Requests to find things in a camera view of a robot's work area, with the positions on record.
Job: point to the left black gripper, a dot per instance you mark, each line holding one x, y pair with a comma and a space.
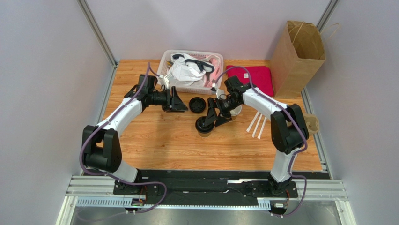
177, 105

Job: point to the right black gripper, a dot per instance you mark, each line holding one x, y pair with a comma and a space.
216, 108

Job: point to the black coffee cup lid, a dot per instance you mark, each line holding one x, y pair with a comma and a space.
202, 127

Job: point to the paper coffee cup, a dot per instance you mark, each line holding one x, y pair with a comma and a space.
235, 112
204, 134

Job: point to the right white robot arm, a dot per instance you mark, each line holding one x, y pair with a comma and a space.
288, 128

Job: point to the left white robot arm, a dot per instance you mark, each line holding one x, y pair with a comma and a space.
101, 152

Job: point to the black lid on table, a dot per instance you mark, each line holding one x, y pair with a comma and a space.
197, 104

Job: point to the white cloth in basket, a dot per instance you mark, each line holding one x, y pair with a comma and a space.
185, 74

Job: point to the white wrapped straw left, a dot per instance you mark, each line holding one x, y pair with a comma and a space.
252, 122

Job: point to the white wrapped straw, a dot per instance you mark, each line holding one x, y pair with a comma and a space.
252, 122
262, 128
257, 125

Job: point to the white plastic basket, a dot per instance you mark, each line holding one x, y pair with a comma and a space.
166, 64

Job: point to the white wrapped straw middle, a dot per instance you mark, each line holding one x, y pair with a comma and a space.
257, 125

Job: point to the white wrapped straw right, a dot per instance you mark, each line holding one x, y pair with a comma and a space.
262, 128

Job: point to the red folded cloth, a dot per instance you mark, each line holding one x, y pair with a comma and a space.
260, 75

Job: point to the brown cardboard cup carrier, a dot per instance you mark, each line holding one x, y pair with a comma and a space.
312, 123

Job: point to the brown paper bag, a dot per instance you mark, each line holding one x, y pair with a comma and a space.
298, 55

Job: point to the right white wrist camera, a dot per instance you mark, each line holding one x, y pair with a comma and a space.
220, 94

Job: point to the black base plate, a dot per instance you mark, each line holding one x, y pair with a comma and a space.
204, 188

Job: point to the aluminium frame rail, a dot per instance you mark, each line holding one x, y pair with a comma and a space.
90, 191

